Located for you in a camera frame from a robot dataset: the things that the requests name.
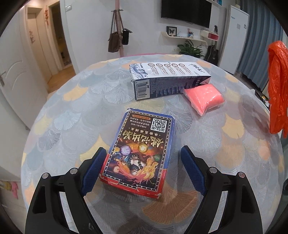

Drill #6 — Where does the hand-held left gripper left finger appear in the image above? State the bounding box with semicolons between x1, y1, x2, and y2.
25;147;107;234

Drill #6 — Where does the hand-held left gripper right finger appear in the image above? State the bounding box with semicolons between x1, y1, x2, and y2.
181;145;262;234

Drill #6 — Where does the dragon print card box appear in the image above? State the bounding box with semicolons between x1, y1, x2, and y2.
99;108;175;200

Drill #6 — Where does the orange plastic bag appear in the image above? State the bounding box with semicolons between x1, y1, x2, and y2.
267;41;288;134

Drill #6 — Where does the pink soft packet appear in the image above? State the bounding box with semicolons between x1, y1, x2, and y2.
183;84;225;116

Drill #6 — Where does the pink yellow toy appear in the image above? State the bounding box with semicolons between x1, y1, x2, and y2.
0;180;19;199

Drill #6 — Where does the blue white printed carton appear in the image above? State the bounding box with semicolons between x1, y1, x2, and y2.
129;61;211;100

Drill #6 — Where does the black acoustic guitar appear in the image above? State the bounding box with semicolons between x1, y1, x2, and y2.
206;26;219;66

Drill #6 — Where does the potted green plant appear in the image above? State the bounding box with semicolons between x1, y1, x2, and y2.
177;40;206;59

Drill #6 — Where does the white panel door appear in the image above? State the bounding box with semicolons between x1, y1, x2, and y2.
0;38;49;131

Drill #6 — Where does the low wavy white shelf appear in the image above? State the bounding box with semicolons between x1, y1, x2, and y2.
161;31;208;43

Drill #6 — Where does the brown hanging bag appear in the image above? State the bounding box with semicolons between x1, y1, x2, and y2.
108;10;123;53

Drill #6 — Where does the hallway wooden door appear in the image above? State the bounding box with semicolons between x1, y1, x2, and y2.
26;7;59;79

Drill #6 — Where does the white refrigerator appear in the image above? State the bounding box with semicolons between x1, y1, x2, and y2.
217;5;250;75

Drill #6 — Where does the blue beige curtain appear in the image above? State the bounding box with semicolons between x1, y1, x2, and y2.
238;0;288;90

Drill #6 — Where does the black hanging bag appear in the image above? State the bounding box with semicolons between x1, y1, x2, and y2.
122;28;131;45

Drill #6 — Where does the pink coat rack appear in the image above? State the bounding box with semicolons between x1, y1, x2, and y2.
111;0;126;58

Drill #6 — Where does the white red wall box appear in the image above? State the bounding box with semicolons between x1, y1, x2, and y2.
200;30;219;40

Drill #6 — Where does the wall mounted television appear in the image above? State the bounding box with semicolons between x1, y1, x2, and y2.
161;0;212;24

